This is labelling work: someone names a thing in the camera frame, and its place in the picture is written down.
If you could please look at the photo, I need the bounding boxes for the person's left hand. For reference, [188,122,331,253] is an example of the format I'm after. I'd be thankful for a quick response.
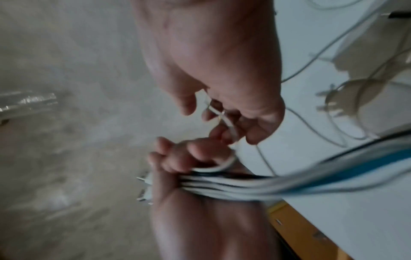
[147,136,268,205]

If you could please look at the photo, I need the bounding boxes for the person's right hand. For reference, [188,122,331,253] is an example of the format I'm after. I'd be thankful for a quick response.
[131,0,286,146]

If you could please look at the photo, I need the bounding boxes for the thin white wrapping cable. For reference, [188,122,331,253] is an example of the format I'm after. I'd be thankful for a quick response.
[189,100,241,174]

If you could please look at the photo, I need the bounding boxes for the bundle of white cables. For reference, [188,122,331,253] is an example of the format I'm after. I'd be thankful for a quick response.
[178,142,411,205]

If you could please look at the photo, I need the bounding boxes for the person's left forearm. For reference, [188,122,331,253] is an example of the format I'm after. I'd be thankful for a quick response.
[150,200,285,260]

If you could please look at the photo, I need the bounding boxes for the white power adapter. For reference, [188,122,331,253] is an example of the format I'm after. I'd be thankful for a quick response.
[316,78,390,118]

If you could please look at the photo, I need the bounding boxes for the white box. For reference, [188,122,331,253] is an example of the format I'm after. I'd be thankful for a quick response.
[332,0,411,79]

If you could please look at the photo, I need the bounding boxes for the clear plastic object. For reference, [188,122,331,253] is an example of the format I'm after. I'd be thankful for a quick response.
[0,92,59,126]

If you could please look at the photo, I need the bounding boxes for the small black object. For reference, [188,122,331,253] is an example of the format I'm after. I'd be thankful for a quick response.
[386,11,411,20]

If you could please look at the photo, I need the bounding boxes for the white cable plugs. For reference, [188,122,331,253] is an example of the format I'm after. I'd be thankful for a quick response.
[136,175,155,205]

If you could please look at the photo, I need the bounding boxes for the yellow wooden table frame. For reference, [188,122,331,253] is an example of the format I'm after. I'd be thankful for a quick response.
[266,200,349,260]

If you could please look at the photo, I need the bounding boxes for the long thin white cable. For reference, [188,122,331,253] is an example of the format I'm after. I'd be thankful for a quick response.
[280,5,387,84]

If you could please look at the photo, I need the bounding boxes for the curved thin white cable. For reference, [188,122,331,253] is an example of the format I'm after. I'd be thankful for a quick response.
[285,108,379,148]

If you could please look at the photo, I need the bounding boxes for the blue cable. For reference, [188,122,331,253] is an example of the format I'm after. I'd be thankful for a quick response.
[298,148,411,190]

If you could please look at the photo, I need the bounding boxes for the black cable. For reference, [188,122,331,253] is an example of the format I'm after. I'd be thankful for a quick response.
[321,130,411,163]

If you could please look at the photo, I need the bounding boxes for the looped thin white cable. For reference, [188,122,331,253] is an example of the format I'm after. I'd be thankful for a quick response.
[354,48,411,141]

